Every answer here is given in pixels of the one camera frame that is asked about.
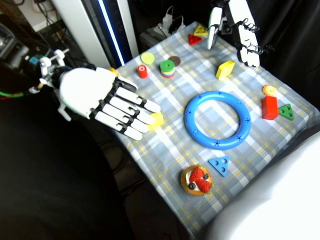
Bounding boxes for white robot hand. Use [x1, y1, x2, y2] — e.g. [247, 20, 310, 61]
[57, 66, 162, 141]
[207, 0, 266, 68]

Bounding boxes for yellow square block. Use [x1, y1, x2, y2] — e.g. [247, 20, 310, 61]
[147, 112, 165, 131]
[215, 59, 236, 81]

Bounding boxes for yellow triangle block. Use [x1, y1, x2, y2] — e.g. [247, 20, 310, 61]
[193, 24, 209, 37]

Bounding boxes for red triangle block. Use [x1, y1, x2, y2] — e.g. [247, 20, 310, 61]
[187, 33, 203, 47]

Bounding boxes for red cylinder block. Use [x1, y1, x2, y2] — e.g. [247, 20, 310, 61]
[136, 64, 149, 79]

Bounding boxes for red rectangular block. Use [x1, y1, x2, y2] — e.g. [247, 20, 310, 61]
[261, 95, 279, 121]

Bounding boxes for green triangle block with holes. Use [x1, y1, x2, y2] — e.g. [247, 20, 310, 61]
[277, 103, 295, 122]

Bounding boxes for blue triangle block with holes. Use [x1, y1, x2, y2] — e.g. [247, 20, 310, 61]
[208, 156, 230, 178]

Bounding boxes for toy strawberry cupcake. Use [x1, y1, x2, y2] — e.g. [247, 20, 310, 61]
[180, 164, 213, 197]

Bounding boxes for orange flower-shaped disc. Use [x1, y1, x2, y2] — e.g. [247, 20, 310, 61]
[262, 84, 278, 98]

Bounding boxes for white column with blue light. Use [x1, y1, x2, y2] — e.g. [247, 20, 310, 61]
[51, 0, 140, 70]

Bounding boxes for white power adapter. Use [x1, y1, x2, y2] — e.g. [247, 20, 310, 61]
[161, 6, 176, 31]
[172, 14, 187, 34]

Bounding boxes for brown round disc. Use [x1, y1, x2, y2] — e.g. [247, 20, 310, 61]
[167, 55, 182, 68]

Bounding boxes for yellow-green round disc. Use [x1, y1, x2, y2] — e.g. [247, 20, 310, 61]
[140, 51, 156, 66]

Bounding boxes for white box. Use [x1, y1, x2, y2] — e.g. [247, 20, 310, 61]
[17, 0, 61, 33]

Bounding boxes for colour discs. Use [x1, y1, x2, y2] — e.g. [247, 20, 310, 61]
[159, 59, 176, 79]

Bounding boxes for grey power strip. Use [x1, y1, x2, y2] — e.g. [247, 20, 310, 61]
[139, 27, 171, 49]

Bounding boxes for blue plaid table cloth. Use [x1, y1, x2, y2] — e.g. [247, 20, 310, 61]
[113, 21, 320, 240]

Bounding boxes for large white rounded shell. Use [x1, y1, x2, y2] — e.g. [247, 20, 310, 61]
[204, 129, 320, 240]

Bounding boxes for blue plastic ring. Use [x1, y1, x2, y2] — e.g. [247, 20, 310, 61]
[183, 90, 252, 151]

